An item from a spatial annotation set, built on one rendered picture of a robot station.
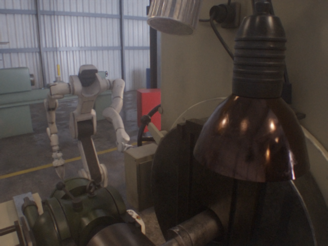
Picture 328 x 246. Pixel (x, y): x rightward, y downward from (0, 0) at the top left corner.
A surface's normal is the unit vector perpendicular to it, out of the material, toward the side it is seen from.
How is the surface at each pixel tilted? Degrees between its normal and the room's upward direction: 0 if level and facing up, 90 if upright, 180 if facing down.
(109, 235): 13
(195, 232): 34
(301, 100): 90
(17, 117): 90
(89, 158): 61
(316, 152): 90
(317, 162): 90
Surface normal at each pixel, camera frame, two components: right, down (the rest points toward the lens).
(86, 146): 0.53, -0.28
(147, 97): 0.33, 0.26
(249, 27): -0.69, -0.22
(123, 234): 0.07, -0.97
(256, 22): -0.51, -0.18
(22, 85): 0.62, 0.22
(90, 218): -0.26, -0.85
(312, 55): -0.79, 0.17
